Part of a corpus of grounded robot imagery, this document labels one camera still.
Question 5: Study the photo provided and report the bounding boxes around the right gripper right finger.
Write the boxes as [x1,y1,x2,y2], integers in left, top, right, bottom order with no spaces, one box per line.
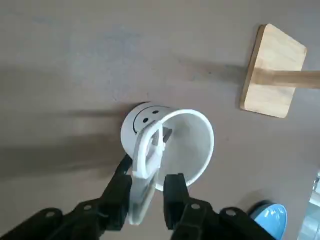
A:
[163,172,276,240]

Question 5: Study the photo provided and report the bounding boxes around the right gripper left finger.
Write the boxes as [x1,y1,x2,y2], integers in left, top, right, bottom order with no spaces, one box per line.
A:
[0,153,133,240]

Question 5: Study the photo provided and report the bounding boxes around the white smiley mug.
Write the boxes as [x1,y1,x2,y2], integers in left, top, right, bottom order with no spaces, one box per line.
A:
[120,101,215,192]

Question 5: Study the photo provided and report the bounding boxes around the blue plate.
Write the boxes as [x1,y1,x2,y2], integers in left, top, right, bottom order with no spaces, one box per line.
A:
[249,202,288,240]

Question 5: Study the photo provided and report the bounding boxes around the wooden peg rack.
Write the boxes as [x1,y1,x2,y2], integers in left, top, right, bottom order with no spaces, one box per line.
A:
[239,23,320,118]

